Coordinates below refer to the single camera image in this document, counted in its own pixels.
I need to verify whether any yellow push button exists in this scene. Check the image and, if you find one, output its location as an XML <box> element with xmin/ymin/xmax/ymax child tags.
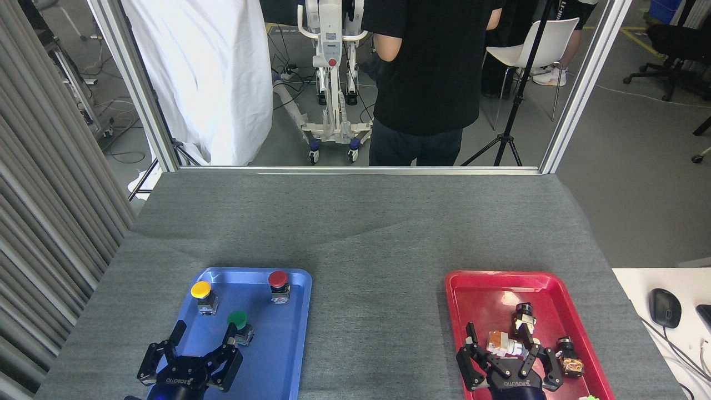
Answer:
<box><xmin>190</xmin><ymin>281</ymin><xmax>219</xmax><ymax>316</ymax></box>

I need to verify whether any white cloth sheet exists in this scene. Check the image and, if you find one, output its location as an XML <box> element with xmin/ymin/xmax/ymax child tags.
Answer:
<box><xmin>120</xmin><ymin>0</ymin><xmax>274</xmax><ymax>167</ymax></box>

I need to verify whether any white and orange switch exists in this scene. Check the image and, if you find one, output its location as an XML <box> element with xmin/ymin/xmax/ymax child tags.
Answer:
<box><xmin>487</xmin><ymin>330</ymin><xmax>529</xmax><ymax>359</ymax></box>

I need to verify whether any black tripod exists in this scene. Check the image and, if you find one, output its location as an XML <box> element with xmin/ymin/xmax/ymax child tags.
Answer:
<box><xmin>128</xmin><ymin>138</ymin><xmax>202</xmax><ymax>202</ymax></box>
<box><xmin>460</xmin><ymin>0</ymin><xmax>558</xmax><ymax>167</ymax></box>

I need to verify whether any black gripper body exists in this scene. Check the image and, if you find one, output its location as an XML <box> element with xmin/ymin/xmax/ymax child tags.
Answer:
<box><xmin>148</xmin><ymin>356</ymin><xmax>215</xmax><ymax>400</ymax></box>
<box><xmin>486</xmin><ymin>357</ymin><xmax>548</xmax><ymax>400</ymax></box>

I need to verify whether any silver aluminium crossbar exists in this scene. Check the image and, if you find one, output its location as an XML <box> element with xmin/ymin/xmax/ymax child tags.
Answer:
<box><xmin>178</xmin><ymin>165</ymin><xmax>543</xmax><ymax>176</ymax></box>

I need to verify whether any green push button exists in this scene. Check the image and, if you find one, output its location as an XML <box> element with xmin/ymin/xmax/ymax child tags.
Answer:
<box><xmin>226</xmin><ymin>310</ymin><xmax>256</xmax><ymax>347</ymax></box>

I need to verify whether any blue plastic bin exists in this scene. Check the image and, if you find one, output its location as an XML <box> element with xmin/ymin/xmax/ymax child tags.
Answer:
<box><xmin>648</xmin><ymin>0</ymin><xmax>683</xmax><ymax>24</ymax></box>

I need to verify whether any white stand on wheels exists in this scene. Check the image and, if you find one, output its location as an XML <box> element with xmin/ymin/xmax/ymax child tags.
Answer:
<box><xmin>272</xmin><ymin>0</ymin><xmax>374</xmax><ymax>165</ymax></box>

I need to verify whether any blue plastic tray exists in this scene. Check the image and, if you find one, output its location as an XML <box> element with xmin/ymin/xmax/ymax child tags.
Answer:
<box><xmin>146</xmin><ymin>267</ymin><xmax>313</xmax><ymax>400</ymax></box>

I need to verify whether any red plastic tray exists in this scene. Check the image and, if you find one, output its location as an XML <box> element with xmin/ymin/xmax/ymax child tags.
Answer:
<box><xmin>444</xmin><ymin>270</ymin><xmax>616</xmax><ymax>400</ymax></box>

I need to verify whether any red push button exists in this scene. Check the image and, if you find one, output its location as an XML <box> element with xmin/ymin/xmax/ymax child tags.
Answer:
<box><xmin>268</xmin><ymin>270</ymin><xmax>291</xmax><ymax>305</ymax></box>

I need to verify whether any black office chair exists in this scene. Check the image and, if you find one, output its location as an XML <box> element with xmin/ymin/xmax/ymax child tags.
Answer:
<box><xmin>623</xmin><ymin>0</ymin><xmax>711</xmax><ymax>103</ymax></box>

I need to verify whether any black computer mouse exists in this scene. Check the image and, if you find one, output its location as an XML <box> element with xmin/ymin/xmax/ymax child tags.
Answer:
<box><xmin>649</xmin><ymin>288</ymin><xmax>683</xmax><ymax>329</ymax></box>

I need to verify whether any grey ribbed curtain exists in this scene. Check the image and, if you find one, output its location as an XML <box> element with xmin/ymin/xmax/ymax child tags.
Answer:
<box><xmin>0</xmin><ymin>0</ymin><xmax>137</xmax><ymax>400</ymax></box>

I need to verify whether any black switch with orange base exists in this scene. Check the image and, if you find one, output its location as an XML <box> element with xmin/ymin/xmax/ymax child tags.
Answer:
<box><xmin>555</xmin><ymin>336</ymin><xmax>585</xmax><ymax>379</ymax></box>

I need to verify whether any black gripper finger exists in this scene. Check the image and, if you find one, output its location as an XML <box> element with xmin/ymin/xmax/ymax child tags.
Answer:
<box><xmin>207</xmin><ymin>324</ymin><xmax>244</xmax><ymax>392</ymax></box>
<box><xmin>137</xmin><ymin>321</ymin><xmax>187</xmax><ymax>386</ymax></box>
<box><xmin>457</xmin><ymin>322</ymin><xmax>495</xmax><ymax>391</ymax></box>
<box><xmin>519</xmin><ymin>343</ymin><xmax>564</xmax><ymax>391</ymax></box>

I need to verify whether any black mouse cable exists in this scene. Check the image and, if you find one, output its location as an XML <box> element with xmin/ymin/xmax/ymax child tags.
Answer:
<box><xmin>639</xmin><ymin>316</ymin><xmax>711</xmax><ymax>392</ymax></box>

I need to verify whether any white desk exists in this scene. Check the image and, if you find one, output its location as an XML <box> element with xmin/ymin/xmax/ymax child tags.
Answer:
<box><xmin>612</xmin><ymin>267</ymin><xmax>711</xmax><ymax>400</ymax></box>

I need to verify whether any silver aluminium post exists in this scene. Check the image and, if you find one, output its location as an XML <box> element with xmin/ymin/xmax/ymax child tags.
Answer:
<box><xmin>539</xmin><ymin>0</ymin><xmax>634</xmax><ymax>174</ymax></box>
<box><xmin>88</xmin><ymin>0</ymin><xmax>182</xmax><ymax>172</ymax></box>

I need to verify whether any white plastic chair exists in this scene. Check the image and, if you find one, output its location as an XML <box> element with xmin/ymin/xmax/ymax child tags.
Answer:
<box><xmin>481</xmin><ymin>17</ymin><xmax>580</xmax><ymax>132</ymax></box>

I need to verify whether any person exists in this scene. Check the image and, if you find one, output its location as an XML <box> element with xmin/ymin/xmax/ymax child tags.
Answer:
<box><xmin>481</xmin><ymin>0</ymin><xmax>600</xmax><ymax>98</ymax></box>
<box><xmin>361</xmin><ymin>0</ymin><xmax>504</xmax><ymax>167</ymax></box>

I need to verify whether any black and white selector switch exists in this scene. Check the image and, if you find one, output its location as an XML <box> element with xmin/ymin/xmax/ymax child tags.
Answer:
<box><xmin>512</xmin><ymin>302</ymin><xmax>538</xmax><ymax>337</ymax></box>

